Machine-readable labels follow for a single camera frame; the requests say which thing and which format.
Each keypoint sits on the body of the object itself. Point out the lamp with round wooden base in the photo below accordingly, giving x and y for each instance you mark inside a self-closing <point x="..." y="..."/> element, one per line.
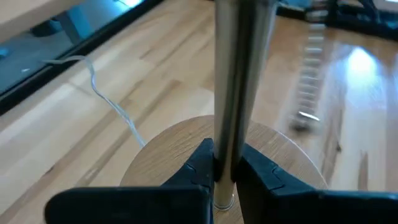
<point x="242" y="77"/>

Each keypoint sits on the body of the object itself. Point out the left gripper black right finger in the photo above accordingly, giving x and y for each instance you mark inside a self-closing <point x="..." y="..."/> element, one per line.
<point x="295" y="208"/>

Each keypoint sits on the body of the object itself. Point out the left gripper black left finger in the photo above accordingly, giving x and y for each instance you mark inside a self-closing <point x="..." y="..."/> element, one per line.
<point x="140" y="205"/>

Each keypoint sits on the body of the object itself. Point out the tan wooden desk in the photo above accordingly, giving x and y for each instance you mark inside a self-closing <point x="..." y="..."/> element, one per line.
<point x="25" y="15"/>

